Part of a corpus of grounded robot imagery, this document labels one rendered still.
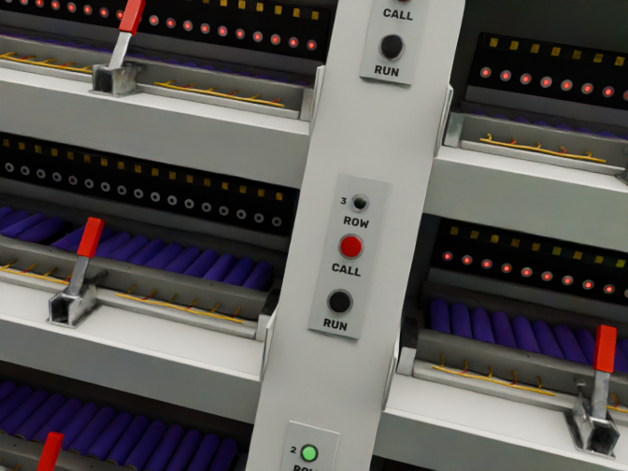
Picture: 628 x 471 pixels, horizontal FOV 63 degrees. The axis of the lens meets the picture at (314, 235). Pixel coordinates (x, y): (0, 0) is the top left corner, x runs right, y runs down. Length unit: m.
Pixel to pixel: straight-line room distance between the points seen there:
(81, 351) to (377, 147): 0.29
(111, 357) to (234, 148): 0.20
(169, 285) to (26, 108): 0.19
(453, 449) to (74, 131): 0.40
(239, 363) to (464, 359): 0.19
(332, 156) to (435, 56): 0.11
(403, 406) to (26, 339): 0.32
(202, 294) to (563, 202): 0.31
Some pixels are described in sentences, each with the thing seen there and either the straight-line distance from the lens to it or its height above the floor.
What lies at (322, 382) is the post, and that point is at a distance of 0.41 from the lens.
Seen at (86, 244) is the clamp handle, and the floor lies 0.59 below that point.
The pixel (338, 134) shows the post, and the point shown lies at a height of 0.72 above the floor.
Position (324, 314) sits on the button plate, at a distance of 0.40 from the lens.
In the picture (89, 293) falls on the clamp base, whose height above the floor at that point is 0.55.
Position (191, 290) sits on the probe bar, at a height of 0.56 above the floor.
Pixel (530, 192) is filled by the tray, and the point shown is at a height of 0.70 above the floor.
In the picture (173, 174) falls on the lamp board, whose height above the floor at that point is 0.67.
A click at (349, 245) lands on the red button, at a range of 0.39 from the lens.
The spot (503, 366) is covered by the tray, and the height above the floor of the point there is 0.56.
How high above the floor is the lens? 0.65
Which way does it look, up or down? 2 degrees down
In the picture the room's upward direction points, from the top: 11 degrees clockwise
